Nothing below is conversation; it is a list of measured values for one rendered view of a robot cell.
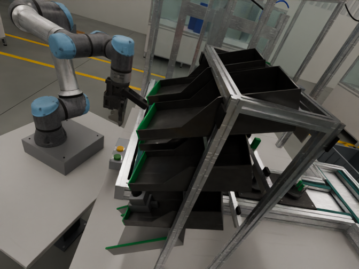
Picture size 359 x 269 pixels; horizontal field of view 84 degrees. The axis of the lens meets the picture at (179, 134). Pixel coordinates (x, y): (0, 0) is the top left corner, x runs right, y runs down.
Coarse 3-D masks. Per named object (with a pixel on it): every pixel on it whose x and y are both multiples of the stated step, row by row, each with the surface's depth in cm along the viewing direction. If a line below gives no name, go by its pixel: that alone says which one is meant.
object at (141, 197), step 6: (132, 192) 58; (138, 192) 58; (144, 192) 59; (132, 198) 58; (138, 198) 57; (144, 198) 58; (150, 198) 61; (132, 204) 59; (138, 204) 58; (144, 204) 58; (150, 204) 60; (156, 204) 60; (132, 210) 61; (138, 210) 60; (144, 210) 60; (150, 210) 60
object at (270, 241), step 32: (128, 128) 149; (288, 160) 168; (96, 224) 88; (224, 224) 104; (288, 224) 115; (96, 256) 79; (128, 256) 81; (192, 256) 88; (256, 256) 95; (288, 256) 99; (320, 256) 103; (352, 256) 108
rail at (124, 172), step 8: (144, 112) 153; (136, 120) 142; (136, 128) 134; (136, 136) 128; (136, 144) 122; (128, 152) 114; (128, 160) 110; (128, 168) 105; (120, 176) 100; (128, 176) 107; (120, 184) 97; (120, 192) 97
